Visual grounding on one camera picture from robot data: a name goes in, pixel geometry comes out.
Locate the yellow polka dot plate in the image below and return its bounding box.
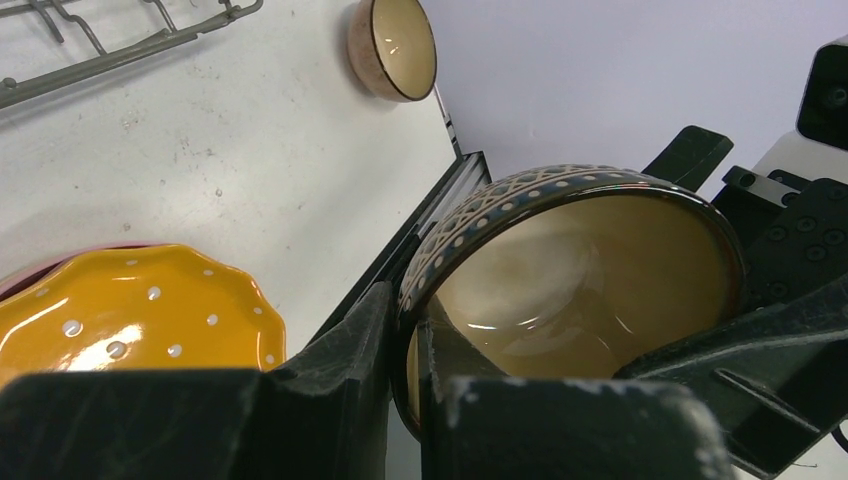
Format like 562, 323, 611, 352
1, 244, 286, 384

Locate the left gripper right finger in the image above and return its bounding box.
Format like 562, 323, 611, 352
417, 319, 732, 479

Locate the grey wire dish rack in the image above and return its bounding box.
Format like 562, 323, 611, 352
1, 0, 264, 109

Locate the dark patterned cream bowl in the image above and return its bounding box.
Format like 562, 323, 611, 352
391, 164, 746, 437

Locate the brown speckled cream bowl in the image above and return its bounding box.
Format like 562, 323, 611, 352
347, 0, 437, 103

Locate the pink plate under stack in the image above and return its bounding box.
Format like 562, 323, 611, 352
1, 242, 161, 300

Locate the aluminium rail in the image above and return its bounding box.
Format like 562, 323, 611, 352
309, 94, 492, 343

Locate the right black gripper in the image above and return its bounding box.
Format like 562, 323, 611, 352
616, 133, 847, 477

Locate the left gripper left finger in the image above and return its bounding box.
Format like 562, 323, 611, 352
1, 282, 394, 479

